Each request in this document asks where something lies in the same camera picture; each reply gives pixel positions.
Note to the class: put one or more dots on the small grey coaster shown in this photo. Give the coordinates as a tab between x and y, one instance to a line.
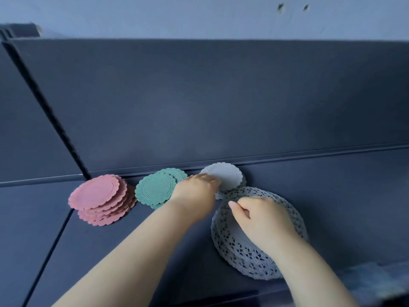
227	175

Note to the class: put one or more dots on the stack of grey lace doilies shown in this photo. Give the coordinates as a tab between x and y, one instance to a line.
243	258

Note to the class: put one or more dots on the stack of green coasters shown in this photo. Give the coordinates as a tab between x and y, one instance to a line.
153	188

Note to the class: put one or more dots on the person's right hand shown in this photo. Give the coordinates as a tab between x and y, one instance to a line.
268	223

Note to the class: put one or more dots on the stack of pink coasters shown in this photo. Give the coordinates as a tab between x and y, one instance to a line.
96	191

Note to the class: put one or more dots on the clear shelf edge rail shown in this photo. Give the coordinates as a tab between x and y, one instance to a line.
377	278

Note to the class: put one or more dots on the black slotted shelf upright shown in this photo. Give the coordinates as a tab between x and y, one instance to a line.
48	108

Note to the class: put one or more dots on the person's left hand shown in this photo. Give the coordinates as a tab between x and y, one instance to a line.
195	198

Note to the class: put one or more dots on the person's left forearm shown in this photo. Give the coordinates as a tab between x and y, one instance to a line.
127	262

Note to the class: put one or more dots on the person's right forearm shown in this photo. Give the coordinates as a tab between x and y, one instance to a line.
313	278

